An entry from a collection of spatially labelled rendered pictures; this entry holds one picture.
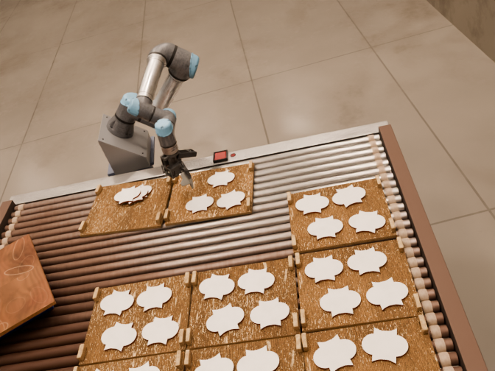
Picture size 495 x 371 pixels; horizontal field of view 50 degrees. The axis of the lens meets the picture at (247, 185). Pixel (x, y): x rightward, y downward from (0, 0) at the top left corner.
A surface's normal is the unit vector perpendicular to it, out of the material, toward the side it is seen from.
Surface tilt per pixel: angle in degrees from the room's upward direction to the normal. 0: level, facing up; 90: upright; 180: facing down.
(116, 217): 0
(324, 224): 0
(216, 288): 0
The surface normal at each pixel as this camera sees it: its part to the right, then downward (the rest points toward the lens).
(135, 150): 0.48, -0.72
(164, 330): -0.23, -0.74
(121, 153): 0.11, 0.62
